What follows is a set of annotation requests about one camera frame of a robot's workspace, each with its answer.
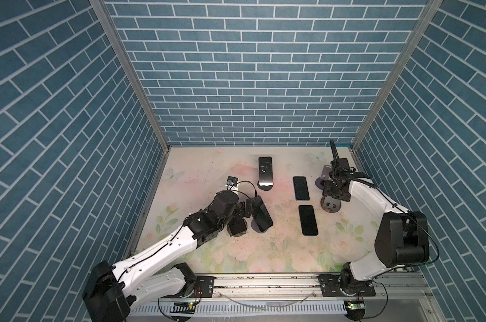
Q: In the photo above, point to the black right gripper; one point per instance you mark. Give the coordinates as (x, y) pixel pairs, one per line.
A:
(327, 190)

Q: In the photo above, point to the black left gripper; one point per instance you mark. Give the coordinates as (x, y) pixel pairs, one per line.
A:
(241, 211)

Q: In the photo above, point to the purple metal phone stand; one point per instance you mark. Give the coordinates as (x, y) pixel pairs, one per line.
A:
(325, 176)

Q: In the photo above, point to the wooden base phone stand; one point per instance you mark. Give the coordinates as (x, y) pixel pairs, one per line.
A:
(330, 204)

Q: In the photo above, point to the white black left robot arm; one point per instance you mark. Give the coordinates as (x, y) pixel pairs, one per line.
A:
(113, 290)

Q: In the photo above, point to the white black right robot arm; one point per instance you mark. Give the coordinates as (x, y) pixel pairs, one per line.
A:
(402, 238)

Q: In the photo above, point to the black back phone stand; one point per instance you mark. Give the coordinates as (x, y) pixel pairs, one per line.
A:
(265, 186)

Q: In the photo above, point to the black stand far left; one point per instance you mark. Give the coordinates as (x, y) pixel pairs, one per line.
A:
(237, 234)

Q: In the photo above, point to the left controller board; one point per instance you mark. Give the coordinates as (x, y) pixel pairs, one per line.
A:
(183, 308)

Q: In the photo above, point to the controller board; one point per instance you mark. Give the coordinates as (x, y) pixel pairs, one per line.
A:
(355, 306)
(183, 308)

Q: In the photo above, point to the right controller board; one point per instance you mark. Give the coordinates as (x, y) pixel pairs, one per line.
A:
(355, 306)

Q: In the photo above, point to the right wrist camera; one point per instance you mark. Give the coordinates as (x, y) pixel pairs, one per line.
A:
(353, 175)

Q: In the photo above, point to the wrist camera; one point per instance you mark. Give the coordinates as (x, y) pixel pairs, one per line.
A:
(353, 175)
(232, 183)

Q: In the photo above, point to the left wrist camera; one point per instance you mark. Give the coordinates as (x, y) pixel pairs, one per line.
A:
(232, 183)

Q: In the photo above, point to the aluminium mounting rail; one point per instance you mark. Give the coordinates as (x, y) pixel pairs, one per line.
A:
(395, 285)

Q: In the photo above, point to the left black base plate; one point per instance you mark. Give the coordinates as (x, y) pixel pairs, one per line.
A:
(202, 287)

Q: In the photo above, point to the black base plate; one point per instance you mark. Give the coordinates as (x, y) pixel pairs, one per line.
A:
(202, 287)
(331, 285)

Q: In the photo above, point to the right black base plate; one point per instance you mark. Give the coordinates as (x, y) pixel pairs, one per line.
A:
(331, 285)

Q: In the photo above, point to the white slotted cable duct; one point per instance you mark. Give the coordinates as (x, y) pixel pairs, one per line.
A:
(244, 309)

